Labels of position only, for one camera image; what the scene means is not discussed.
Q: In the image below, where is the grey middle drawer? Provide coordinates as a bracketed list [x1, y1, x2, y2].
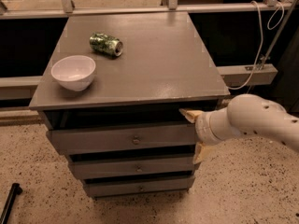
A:
[69, 153, 196, 180]

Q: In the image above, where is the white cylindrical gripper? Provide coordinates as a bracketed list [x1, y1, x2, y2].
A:
[179, 108, 222, 164]

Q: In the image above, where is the grey drawer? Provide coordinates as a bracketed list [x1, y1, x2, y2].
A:
[47, 124, 197, 155]
[69, 153, 196, 180]
[83, 175, 195, 197]

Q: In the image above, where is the black pole on floor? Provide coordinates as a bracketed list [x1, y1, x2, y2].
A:
[0, 183, 22, 224]

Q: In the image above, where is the grey metal railing frame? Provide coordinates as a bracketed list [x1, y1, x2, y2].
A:
[0, 0, 299, 101]

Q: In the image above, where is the green crushed soda can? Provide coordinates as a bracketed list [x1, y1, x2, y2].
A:
[90, 33, 123, 57]

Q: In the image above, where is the grey top drawer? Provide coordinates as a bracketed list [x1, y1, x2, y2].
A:
[47, 124, 197, 155]

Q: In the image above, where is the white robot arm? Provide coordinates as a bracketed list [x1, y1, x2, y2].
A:
[179, 94, 299, 164]

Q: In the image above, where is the grey wooden drawer cabinet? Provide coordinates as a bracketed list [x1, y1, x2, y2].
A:
[30, 12, 229, 198]

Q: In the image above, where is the white bowl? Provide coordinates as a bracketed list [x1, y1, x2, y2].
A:
[50, 55, 96, 91]

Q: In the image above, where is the grey bottom drawer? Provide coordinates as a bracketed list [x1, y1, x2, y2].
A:
[83, 175, 195, 197]

